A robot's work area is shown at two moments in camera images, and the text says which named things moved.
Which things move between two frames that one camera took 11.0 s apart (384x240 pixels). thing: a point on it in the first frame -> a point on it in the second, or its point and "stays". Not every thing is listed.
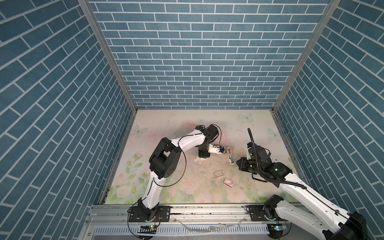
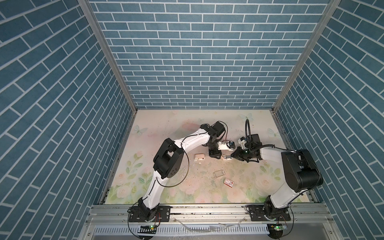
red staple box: x=228 y=182 stays
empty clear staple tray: x=219 y=173 stays
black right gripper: x=241 y=165 -> x=237 y=154
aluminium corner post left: x=89 y=9 stays
